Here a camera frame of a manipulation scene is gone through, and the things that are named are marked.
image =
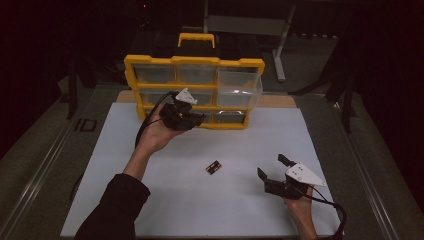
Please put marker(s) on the grey metal desk frame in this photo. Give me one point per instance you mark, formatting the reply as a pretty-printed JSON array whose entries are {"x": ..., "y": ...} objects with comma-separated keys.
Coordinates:
[{"x": 246, "y": 25}]

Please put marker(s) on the black stand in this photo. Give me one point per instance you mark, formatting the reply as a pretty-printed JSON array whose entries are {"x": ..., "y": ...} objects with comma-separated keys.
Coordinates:
[
  {"x": 348, "y": 110},
  {"x": 71, "y": 96}
]

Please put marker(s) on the yellow drawer organizer cabinet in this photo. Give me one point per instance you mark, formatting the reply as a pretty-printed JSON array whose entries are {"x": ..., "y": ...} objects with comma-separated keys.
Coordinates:
[{"x": 156, "y": 60}]

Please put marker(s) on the clear plastic drawer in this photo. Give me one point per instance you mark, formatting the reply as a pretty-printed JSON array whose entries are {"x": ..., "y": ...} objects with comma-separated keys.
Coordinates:
[{"x": 240, "y": 90}]

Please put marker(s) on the person's right hand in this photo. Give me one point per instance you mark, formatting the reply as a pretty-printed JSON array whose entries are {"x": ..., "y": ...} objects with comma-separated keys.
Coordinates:
[{"x": 301, "y": 206}]

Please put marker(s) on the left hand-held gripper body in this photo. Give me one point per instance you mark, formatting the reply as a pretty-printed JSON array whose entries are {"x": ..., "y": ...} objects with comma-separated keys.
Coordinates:
[{"x": 175, "y": 115}]

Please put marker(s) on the white table cover sheet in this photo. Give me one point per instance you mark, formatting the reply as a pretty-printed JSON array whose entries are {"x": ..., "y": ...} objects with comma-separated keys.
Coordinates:
[{"x": 233, "y": 206}]

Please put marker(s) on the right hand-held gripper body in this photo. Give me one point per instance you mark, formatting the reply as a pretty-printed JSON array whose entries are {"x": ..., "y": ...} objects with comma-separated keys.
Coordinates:
[{"x": 286, "y": 190}]

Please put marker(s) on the metal floor rail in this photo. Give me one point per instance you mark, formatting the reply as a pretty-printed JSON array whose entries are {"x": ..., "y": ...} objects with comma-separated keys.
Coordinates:
[
  {"x": 360, "y": 166},
  {"x": 43, "y": 170}
]

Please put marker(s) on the person's left hand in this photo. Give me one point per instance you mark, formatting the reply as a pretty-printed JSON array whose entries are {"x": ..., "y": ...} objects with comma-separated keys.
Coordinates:
[{"x": 155, "y": 135}]

